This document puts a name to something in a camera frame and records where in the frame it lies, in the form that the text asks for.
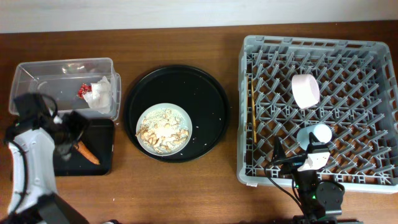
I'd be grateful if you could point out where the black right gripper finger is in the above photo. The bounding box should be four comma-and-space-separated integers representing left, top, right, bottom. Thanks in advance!
307, 133, 325, 152
272, 136, 286, 161

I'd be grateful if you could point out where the light blue cup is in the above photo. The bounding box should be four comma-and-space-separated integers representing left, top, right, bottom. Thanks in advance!
297, 123, 332, 151

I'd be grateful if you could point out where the orange carrot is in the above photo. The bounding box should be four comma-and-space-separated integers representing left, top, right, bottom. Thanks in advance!
74, 141, 100, 165

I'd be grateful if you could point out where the white napkin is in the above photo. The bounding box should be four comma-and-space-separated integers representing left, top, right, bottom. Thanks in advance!
82, 77, 111, 114

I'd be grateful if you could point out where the red snack wrapper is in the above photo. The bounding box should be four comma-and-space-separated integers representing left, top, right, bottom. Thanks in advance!
77, 83, 92, 98

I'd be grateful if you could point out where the grey plate with food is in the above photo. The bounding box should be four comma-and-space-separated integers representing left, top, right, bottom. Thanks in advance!
136, 103, 192, 157

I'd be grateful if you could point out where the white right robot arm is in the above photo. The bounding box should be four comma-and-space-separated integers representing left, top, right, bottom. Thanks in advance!
268, 133, 345, 223

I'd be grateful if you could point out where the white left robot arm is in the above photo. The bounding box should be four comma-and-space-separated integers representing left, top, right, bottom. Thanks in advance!
2, 112, 90, 223

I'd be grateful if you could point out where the grey dishwasher rack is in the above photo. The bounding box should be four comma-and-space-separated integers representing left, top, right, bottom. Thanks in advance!
236, 35, 397, 194

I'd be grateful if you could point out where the clear plastic bin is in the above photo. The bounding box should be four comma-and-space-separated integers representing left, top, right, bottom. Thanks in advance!
8, 58, 121, 121

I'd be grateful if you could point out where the round black tray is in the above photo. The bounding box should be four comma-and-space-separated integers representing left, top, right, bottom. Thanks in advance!
123, 65, 230, 163

